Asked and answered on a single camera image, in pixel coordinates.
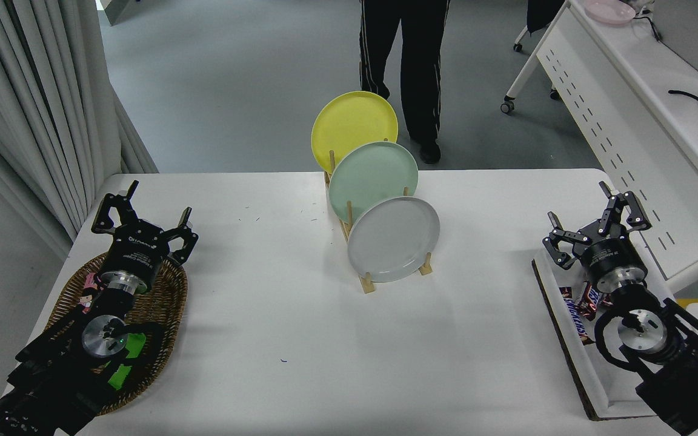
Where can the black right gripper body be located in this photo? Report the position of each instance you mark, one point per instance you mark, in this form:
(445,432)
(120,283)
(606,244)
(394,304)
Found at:
(612,254)

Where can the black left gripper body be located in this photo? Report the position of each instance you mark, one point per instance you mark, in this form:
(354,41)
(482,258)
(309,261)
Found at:
(137,251)

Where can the grey plate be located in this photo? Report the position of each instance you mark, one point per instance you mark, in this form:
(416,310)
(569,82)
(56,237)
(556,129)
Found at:
(392,239)

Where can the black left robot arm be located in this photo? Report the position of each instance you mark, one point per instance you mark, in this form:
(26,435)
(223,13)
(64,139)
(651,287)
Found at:
(52,375)

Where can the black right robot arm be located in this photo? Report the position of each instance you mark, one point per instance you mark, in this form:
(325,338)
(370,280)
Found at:
(688,375)

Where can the wooden plate rack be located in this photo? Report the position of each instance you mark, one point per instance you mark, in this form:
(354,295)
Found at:
(368,284)

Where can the mint green plate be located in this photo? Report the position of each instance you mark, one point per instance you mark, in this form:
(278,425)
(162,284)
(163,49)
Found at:
(370,172)

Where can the pink plate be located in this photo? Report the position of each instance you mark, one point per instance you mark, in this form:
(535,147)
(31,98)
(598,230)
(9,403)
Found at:
(609,11)

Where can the yellow plate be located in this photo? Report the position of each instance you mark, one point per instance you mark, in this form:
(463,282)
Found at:
(352,121)

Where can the brown wicker basket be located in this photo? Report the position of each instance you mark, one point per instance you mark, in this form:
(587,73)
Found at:
(164,303)

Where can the pink snack packet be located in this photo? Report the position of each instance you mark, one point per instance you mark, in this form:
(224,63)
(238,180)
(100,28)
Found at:
(89,293)

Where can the green snack packet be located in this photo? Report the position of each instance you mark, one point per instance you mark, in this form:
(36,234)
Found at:
(134,348)

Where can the white perforated desk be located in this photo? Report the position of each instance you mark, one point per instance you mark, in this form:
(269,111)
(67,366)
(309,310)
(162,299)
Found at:
(628,91)

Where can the white tray with cardboard edge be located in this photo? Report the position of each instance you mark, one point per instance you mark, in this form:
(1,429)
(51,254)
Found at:
(597,387)

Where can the pale grey curtain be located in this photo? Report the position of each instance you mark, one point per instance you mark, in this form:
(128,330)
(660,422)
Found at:
(22,91)

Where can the grey laptop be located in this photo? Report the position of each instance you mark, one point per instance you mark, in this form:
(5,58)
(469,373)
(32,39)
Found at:
(691,30)

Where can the person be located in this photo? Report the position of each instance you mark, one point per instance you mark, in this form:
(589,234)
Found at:
(422,60)

